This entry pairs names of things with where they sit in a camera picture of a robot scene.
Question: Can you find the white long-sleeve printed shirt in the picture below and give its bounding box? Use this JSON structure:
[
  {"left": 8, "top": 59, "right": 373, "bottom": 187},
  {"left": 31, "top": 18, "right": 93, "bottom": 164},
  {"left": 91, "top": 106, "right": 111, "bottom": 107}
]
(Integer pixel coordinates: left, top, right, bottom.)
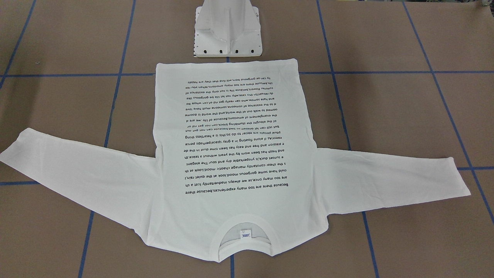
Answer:
[{"left": 1, "top": 59, "right": 470, "bottom": 262}]

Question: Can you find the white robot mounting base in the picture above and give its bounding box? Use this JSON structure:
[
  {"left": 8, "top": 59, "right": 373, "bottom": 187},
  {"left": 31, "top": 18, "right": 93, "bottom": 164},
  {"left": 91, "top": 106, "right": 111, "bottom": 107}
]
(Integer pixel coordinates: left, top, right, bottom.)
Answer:
[{"left": 194, "top": 0, "right": 262, "bottom": 58}]

